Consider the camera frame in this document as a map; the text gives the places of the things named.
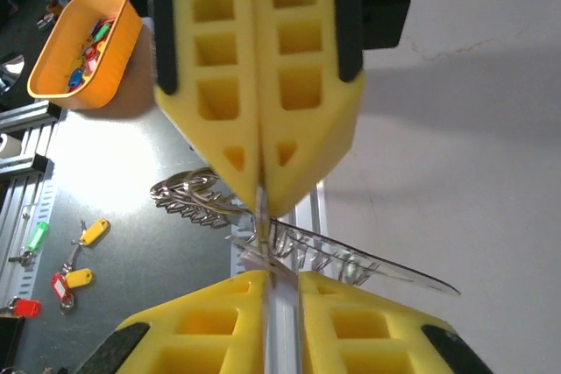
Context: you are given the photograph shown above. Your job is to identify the white roll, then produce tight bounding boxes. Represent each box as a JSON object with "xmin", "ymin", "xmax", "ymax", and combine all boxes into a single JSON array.
[{"xmin": 0, "ymin": 134, "xmax": 24, "ymax": 159}]

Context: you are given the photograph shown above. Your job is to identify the aluminium profile with black end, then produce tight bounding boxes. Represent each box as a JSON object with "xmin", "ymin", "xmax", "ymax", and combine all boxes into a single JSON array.
[{"xmin": 0, "ymin": 100, "xmax": 62, "ymax": 173}]

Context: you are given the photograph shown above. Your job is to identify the slotted grey cable duct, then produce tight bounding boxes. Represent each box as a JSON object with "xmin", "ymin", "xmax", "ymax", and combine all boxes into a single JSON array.
[{"xmin": 227, "ymin": 215, "xmax": 264, "ymax": 277}]

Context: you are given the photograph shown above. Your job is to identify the key with yellow tag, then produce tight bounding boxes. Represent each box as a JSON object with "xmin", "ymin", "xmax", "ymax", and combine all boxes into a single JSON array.
[
  {"xmin": 60, "ymin": 217, "xmax": 110, "ymax": 274},
  {"xmin": 63, "ymin": 267, "xmax": 95, "ymax": 291}
]

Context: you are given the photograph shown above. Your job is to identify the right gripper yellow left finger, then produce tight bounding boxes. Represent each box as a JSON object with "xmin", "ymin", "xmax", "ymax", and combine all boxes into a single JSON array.
[{"xmin": 74, "ymin": 271, "xmax": 269, "ymax": 374}]

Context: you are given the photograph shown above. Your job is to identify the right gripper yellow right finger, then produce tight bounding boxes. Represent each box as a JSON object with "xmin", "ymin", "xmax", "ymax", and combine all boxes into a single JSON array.
[{"xmin": 299, "ymin": 271, "xmax": 496, "ymax": 374}]

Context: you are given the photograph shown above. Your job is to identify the perforated metal strip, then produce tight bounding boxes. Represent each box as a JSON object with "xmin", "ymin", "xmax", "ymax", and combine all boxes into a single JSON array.
[{"xmin": 0, "ymin": 167, "xmax": 59, "ymax": 309}]

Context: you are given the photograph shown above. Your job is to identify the round shiny bowl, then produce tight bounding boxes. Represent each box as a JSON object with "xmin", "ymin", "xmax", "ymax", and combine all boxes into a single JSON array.
[{"xmin": 0, "ymin": 52, "xmax": 26, "ymax": 98}]

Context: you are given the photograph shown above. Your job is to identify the long aluminium base rail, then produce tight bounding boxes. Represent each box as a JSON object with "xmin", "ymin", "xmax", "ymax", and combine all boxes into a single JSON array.
[{"xmin": 262, "ymin": 179, "xmax": 329, "ymax": 374}]

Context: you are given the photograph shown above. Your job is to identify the orange plastic bin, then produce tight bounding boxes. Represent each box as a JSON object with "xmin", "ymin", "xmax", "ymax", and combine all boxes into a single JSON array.
[{"xmin": 26, "ymin": 0, "xmax": 145, "ymax": 110}]

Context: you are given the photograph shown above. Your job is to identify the black box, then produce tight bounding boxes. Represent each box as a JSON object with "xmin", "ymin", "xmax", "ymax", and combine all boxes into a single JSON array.
[{"xmin": 0, "ymin": 315, "xmax": 26, "ymax": 374}]

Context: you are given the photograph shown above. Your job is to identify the red tag with white label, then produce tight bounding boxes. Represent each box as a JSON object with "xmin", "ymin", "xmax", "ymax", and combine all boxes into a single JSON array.
[{"xmin": 51, "ymin": 272, "xmax": 76, "ymax": 316}]

